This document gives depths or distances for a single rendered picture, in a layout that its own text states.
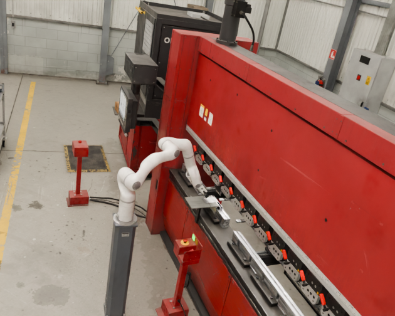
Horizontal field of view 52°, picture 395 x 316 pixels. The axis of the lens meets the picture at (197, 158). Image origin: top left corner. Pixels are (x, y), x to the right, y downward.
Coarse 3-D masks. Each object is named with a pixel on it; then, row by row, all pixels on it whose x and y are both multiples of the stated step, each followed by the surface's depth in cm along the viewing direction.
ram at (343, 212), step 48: (192, 96) 404; (240, 96) 319; (240, 144) 320; (288, 144) 264; (336, 144) 225; (288, 192) 265; (336, 192) 225; (384, 192) 196; (336, 240) 226; (384, 240) 196; (384, 288) 197
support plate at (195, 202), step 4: (196, 196) 370; (200, 196) 371; (204, 196) 372; (188, 200) 361; (192, 200) 363; (196, 200) 364; (200, 200) 365; (192, 204) 356; (196, 204) 357; (200, 204) 358; (204, 204) 360; (208, 204) 361; (212, 204) 362; (216, 204) 363; (192, 208) 351; (196, 208) 353
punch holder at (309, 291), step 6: (306, 276) 250; (312, 276) 244; (306, 282) 250; (312, 282) 245; (318, 282) 240; (306, 288) 250; (312, 288) 245; (318, 288) 240; (324, 288) 238; (306, 294) 250; (312, 294) 244; (318, 294) 240; (324, 294) 241; (312, 300) 244; (318, 300) 242
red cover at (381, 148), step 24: (216, 48) 351; (240, 72) 315; (264, 72) 285; (288, 96) 260; (312, 96) 244; (312, 120) 240; (336, 120) 222; (360, 120) 213; (360, 144) 207; (384, 144) 193; (384, 168) 193
